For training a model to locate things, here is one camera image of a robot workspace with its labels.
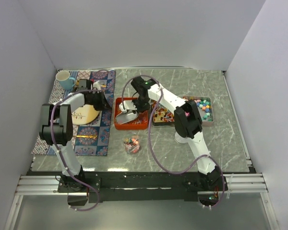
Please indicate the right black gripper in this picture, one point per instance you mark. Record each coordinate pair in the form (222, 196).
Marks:
(139, 110)

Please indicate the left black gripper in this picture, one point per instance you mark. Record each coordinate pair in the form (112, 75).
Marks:
(103, 105)

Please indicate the orange candy box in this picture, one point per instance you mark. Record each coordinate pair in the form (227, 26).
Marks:
(140, 123)

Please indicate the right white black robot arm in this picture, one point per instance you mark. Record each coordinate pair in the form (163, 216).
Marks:
(188, 128)

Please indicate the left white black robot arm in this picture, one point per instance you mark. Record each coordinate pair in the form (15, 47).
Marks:
(56, 126)

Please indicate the pink tin of star candies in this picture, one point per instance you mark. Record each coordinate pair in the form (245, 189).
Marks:
(204, 105)

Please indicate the cream ceramic plate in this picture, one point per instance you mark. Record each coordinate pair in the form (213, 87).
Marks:
(84, 115)

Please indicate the dark tin of lollipops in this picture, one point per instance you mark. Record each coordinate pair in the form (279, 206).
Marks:
(162, 117)

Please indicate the blue white mug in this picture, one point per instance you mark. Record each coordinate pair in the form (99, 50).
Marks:
(65, 79)

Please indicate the gold fork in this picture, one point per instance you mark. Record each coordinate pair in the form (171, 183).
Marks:
(85, 136)

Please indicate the clear glass jar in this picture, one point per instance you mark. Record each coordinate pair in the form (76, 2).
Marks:
(131, 143)

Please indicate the patterned placemat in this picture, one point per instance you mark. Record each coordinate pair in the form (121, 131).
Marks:
(101, 125)

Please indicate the clear round jar lid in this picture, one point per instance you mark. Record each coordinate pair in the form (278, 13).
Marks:
(179, 139)

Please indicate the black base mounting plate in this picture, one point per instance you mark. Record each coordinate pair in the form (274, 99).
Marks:
(143, 186)

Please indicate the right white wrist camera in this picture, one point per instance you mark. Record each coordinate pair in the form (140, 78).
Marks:
(127, 106)

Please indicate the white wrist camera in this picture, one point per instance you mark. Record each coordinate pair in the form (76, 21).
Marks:
(127, 106)
(97, 85)

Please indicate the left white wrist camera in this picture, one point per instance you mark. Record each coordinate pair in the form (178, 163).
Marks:
(97, 85)

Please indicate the aluminium rail frame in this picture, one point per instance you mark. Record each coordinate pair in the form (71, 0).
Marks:
(46, 183)

